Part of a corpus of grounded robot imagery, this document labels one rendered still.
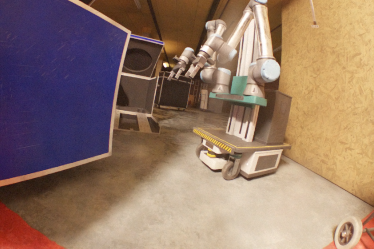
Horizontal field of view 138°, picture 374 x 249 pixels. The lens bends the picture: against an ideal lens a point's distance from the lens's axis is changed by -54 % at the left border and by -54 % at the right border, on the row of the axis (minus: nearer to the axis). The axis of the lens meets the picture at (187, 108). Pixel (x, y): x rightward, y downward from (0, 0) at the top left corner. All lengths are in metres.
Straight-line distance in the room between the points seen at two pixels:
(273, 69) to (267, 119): 0.57
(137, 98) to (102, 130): 3.14
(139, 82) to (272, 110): 3.27
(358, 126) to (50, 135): 2.40
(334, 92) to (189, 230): 2.09
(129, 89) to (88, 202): 3.40
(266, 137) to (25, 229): 1.76
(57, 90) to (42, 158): 0.31
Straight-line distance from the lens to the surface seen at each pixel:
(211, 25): 1.84
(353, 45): 2.27
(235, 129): 1.66
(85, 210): 0.86
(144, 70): 3.94
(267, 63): 1.10
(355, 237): 1.01
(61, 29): 0.75
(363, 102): 2.00
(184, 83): 7.37
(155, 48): 3.44
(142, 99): 4.04
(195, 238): 0.79
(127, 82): 4.01
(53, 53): 0.73
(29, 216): 0.88
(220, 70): 1.63
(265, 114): 1.55
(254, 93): 1.22
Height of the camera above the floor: 0.60
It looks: 3 degrees down
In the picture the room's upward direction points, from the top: 10 degrees clockwise
